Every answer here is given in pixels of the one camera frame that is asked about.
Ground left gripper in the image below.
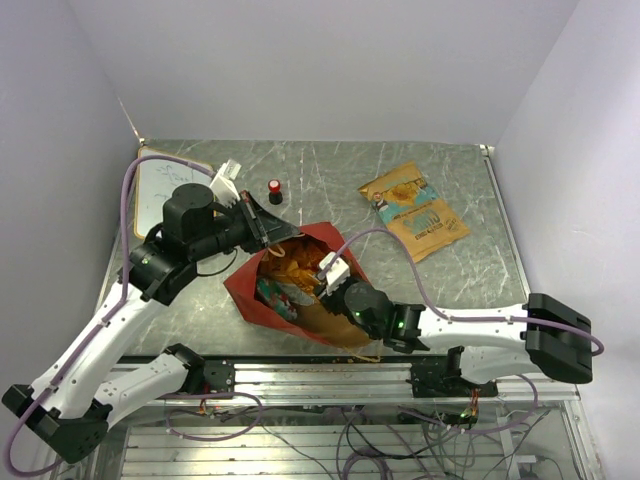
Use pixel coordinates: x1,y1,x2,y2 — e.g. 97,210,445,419
189,190,300,261

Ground red paper bag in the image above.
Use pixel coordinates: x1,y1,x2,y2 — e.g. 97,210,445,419
224,222,374,354

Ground orange snack bag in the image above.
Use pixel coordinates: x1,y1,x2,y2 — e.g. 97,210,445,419
258,235,329,298

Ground brown teal chips bag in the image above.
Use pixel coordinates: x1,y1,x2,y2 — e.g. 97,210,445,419
359,161,470,262

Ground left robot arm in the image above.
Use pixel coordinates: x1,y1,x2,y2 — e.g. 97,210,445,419
2,183,299,464

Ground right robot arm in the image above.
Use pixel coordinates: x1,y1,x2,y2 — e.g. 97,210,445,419
314,278,593,396

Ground green white snack bag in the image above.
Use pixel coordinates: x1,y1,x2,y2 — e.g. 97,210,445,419
256,277,314,322

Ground red and black stamp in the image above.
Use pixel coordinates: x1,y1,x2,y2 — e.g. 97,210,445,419
268,179,283,205

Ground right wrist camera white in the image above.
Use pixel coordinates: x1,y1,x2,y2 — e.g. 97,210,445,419
313,252,351,300

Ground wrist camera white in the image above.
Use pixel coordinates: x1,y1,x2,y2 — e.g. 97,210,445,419
313,252,351,300
210,159,241,207

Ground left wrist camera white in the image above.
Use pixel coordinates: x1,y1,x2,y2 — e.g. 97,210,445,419
210,159,241,207

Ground aluminium frame rail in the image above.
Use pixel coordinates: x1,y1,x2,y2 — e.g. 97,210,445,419
54,362,581,406

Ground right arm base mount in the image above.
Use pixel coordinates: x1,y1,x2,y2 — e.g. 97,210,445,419
407,356,498,398

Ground white board with yellow frame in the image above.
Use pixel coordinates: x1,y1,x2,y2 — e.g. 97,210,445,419
133,159,215,239

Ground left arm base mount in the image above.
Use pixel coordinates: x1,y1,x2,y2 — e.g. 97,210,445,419
203,360,235,393

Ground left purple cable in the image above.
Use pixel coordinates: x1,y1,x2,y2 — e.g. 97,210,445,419
2,153,266,475

